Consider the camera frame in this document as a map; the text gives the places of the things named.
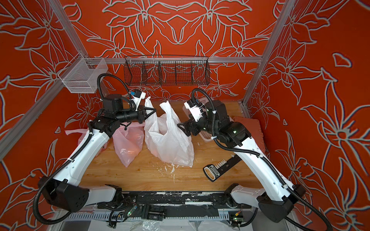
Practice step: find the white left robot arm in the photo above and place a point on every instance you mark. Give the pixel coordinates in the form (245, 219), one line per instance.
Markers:
(62, 188)

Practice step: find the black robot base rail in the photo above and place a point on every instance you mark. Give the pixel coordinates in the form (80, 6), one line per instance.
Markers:
(176, 204)

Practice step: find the black wire wall basket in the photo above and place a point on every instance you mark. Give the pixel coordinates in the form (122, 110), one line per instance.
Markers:
(167, 70)

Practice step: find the black handheld label tool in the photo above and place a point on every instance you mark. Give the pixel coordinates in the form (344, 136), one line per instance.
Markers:
(214, 172)

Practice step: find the pink plastic bag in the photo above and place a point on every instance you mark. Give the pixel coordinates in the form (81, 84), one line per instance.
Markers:
(128, 142)
(82, 133)

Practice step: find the white plastic perforated basket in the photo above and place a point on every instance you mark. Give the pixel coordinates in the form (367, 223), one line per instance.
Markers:
(222, 119)

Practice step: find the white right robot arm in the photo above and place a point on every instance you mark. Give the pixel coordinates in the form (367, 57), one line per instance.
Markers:
(278, 195)

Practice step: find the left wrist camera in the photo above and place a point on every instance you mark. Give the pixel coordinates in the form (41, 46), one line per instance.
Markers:
(137, 97)

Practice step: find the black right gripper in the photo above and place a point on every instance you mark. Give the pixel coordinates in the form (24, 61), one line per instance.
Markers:
(190, 123)

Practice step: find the red plastic tool case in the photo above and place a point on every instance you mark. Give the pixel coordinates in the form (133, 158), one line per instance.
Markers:
(253, 126)

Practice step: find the clear wire mesh basket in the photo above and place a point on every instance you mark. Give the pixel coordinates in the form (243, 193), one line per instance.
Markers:
(81, 77)

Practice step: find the white translucent plastic bag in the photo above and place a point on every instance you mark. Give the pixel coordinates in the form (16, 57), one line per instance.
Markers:
(165, 140)

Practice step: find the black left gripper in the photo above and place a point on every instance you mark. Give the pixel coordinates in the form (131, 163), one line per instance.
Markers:
(143, 115)

